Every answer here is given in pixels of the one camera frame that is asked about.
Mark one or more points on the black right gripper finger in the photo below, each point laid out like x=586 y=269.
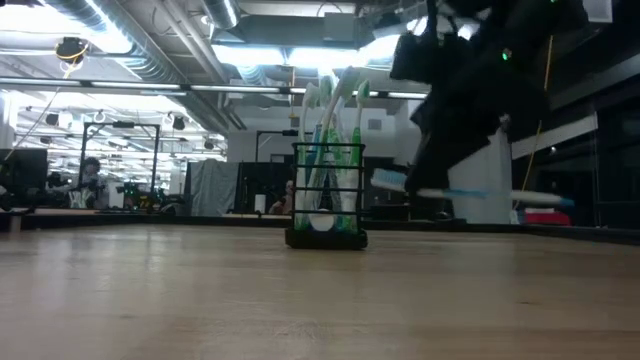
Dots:
x=422 y=172

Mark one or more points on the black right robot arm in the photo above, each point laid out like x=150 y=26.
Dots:
x=540 y=30

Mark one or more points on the red box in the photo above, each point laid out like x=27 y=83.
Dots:
x=547 y=218

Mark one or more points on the person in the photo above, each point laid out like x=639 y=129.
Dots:
x=286 y=197
x=91 y=175

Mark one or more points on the black partition screen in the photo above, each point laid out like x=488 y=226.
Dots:
x=260 y=175

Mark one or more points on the white ceiling unit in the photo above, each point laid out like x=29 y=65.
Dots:
x=600 y=10

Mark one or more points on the white cylinder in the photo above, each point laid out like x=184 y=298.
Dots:
x=260 y=203

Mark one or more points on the grey cloth cover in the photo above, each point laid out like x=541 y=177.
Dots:
x=212 y=185

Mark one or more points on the long ceiling light bar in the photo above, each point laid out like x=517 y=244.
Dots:
x=150 y=85

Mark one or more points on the black computer monitor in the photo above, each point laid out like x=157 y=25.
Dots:
x=25 y=167

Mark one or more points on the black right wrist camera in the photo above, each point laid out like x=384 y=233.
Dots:
x=417 y=57

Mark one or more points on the black metal table frame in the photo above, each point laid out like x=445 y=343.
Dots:
x=150 y=220

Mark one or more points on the black background rig frame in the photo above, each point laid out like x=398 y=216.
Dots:
x=120 y=124

